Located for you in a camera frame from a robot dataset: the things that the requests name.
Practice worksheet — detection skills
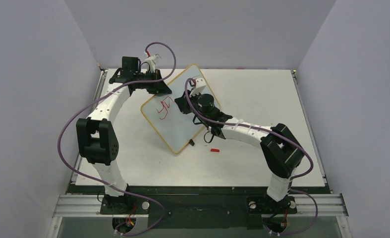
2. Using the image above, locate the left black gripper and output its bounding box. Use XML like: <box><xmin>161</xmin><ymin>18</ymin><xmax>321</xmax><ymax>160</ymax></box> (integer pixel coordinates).
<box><xmin>134</xmin><ymin>69</ymin><xmax>172</xmax><ymax>95</ymax></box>

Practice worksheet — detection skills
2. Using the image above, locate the yellow framed whiteboard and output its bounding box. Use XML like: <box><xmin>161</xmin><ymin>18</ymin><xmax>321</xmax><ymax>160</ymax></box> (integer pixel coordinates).
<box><xmin>140</xmin><ymin>64</ymin><xmax>214</xmax><ymax>154</ymax></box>

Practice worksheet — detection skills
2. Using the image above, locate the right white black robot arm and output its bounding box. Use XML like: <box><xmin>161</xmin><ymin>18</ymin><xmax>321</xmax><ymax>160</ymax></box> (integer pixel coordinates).
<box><xmin>174</xmin><ymin>94</ymin><xmax>304</xmax><ymax>213</ymax></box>

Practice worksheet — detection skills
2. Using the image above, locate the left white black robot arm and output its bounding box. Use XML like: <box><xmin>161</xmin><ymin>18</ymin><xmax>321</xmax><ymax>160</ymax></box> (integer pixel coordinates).
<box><xmin>76</xmin><ymin>54</ymin><xmax>172</xmax><ymax>214</ymax></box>

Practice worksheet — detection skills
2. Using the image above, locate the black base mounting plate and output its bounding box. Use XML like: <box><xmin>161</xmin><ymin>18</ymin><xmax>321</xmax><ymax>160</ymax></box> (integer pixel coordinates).
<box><xmin>99</xmin><ymin>186</ymin><xmax>297</xmax><ymax>229</ymax></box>

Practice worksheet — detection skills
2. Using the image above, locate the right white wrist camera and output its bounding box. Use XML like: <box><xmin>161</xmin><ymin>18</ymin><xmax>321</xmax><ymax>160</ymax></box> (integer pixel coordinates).
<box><xmin>189</xmin><ymin>78</ymin><xmax>207</xmax><ymax>97</ymax></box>

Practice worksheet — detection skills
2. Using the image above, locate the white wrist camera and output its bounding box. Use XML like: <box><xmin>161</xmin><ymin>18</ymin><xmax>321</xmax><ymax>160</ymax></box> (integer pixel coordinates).
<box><xmin>143</xmin><ymin>53</ymin><xmax>162</xmax><ymax>72</ymax></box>
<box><xmin>189</xmin><ymin>78</ymin><xmax>207</xmax><ymax>97</ymax></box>

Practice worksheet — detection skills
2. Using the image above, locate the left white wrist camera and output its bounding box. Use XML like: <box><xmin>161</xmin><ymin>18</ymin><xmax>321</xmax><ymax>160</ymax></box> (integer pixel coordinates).
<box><xmin>143</xmin><ymin>53</ymin><xmax>162</xmax><ymax>72</ymax></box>

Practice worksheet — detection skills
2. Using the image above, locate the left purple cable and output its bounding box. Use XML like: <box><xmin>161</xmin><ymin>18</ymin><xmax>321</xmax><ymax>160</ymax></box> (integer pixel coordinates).
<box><xmin>57</xmin><ymin>42</ymin><xmax>177</xmax><ymax>237</ymax></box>

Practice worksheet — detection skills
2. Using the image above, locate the purple cable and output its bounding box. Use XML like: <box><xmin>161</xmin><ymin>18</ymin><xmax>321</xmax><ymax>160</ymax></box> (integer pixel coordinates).
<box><xmin>57</xmin><ymin>42</ymin><xmax>177</xmax><ymax>237</ymax></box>
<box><xmin>184</xmin><ymin>77</ymin><xmax>319</xmax><ymax>237</ymax></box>

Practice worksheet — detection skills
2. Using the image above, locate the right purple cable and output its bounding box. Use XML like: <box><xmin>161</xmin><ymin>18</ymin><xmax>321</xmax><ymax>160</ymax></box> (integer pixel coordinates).
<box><xmin>184</xmin><ymin>77</ymin><xmax>319</xmax><ymax>237</ymax></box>

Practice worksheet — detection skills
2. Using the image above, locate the aluminium rail frame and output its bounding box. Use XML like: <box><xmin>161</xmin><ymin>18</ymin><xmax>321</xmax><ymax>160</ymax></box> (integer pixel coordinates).
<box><xmin>48</xmin><ymin>191</ymin><xmax>351</xmax><ymax>238</ymax></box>

